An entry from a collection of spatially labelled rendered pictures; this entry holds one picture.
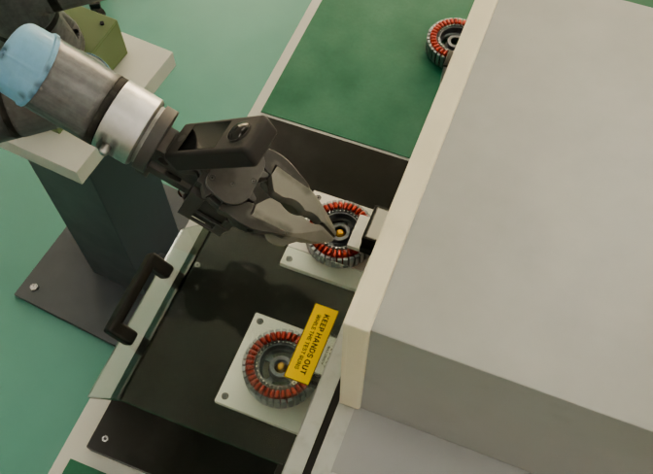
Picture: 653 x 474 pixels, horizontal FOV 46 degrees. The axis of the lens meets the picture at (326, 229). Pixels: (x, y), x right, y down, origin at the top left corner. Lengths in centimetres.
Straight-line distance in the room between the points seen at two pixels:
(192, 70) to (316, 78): 110
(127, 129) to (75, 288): 143
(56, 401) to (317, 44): 111
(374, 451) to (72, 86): 45
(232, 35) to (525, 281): 209
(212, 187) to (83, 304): 141
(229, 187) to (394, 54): 83
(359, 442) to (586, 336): 26
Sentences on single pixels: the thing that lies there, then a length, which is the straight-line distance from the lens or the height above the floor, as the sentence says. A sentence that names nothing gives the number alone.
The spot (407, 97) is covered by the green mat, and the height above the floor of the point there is 75.
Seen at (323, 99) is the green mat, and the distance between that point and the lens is 145.
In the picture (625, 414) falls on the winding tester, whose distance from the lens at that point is 61.
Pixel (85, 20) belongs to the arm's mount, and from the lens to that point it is 153.
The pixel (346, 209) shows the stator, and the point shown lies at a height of 82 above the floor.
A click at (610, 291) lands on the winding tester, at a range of 65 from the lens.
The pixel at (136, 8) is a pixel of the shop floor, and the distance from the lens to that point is 277.
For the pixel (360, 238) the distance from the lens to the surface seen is 119.
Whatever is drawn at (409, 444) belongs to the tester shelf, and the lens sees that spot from 78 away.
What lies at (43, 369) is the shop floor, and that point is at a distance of 211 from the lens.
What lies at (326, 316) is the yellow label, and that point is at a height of 107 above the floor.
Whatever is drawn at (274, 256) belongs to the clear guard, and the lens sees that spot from 91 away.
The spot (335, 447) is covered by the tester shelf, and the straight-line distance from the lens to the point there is 77.
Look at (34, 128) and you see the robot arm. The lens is 89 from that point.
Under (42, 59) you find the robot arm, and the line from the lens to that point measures 77.
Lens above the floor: 187
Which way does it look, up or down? 60 degrees down
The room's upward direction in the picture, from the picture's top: straight up
